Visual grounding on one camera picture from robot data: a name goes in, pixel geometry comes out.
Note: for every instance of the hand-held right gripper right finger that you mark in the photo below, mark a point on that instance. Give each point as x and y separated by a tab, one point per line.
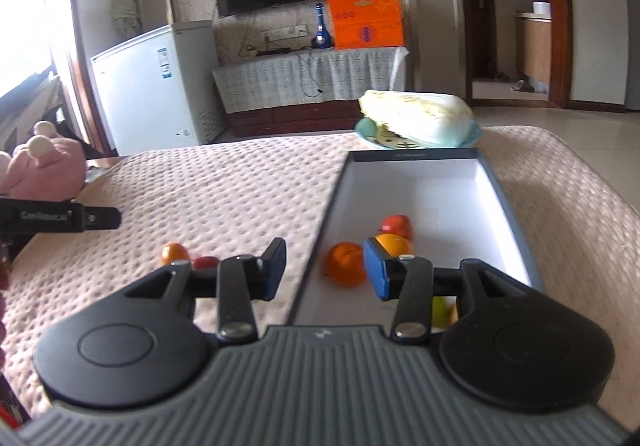
375	271

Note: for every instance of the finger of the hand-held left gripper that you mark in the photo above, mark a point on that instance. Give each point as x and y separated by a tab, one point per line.
50	216

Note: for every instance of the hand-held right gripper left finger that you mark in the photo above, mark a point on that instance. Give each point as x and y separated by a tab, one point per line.
272	271

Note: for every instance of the tangerine with stem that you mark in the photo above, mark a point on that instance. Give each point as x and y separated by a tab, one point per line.
345	264

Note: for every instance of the yellowish orange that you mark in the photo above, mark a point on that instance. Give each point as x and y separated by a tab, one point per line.
395	244

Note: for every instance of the small red apple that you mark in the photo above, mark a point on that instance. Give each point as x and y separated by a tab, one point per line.
397	224

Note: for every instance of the red tomato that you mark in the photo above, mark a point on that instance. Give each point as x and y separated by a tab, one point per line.
204	263

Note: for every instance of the large green tomato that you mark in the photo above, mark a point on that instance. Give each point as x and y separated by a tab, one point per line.
440	313

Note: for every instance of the white box dark rim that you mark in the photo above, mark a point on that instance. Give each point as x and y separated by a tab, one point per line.
450	196

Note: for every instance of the pink plush toy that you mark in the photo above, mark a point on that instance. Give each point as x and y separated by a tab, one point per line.
45	171

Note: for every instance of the pink quilted blanket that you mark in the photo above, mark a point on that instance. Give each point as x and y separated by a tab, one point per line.
225	186

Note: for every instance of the light blue plate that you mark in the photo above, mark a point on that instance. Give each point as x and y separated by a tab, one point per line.
365	128

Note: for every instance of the dark wooden tv cabinet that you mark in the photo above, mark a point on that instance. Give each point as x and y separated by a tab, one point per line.
300	116

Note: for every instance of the napa cabbage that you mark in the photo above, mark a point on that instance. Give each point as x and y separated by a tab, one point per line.
420	118

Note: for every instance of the white chest freezer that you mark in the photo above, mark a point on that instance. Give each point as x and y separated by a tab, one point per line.
150	91

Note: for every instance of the white lace cloth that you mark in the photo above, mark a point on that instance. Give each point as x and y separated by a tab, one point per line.
270	81

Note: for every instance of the black power strip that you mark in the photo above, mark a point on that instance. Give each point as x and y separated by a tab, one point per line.
275	51

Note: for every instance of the pair of slippers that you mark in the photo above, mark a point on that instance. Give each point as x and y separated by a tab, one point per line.
522	86

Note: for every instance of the blue glass bottle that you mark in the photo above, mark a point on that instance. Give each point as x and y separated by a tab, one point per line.
321	37

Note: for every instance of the orange gift box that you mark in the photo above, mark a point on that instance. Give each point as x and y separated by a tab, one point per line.
362	1

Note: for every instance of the wooden kitchen cabinet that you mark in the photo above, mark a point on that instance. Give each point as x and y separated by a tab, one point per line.
534	51

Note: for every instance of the dark wooden door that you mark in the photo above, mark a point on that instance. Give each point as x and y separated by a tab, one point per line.
477	1

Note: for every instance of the white container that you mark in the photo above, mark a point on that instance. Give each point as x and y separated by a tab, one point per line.
541	8

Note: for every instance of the white wall sockets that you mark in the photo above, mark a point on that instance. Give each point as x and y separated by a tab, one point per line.
285	31

